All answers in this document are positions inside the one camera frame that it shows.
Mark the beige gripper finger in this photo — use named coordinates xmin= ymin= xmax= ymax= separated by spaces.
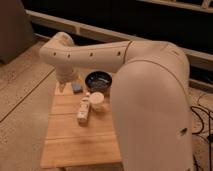
xmin=59 ymin=83 xmax=66 ymax=93
xmin=76 ymin=73 xmax=81 ymax=81

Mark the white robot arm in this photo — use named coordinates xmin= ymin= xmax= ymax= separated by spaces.
xmin=39 ymin=32 xmax=193 ymax=171

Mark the blue sponge block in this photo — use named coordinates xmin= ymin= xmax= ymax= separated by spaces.
xmin=71 ymin=81 xmax=83 ymax=93

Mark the dark blue bowl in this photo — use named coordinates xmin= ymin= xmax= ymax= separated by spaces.
xmin=85 ymin=71 xmax=112 ymax=93

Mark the white cup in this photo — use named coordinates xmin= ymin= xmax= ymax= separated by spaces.
xmin=89 ymin=92 xmax=104 ymax=111

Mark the wooden board table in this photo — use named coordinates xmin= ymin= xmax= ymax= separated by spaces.
xmin=41 ymin=84 xmax=121 ymax=169

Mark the grey cabinet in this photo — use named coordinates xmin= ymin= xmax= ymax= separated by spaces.
xmin=0 ymin=0 xmax=36 ymax=64

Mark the white window rail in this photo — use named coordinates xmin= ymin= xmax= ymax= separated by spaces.
xmin=26 ymin=10 xmax=213 ymax=72

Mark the black cable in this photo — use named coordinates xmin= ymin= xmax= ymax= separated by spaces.
xmin=190 ymin=93 xmax=213 ymax=171

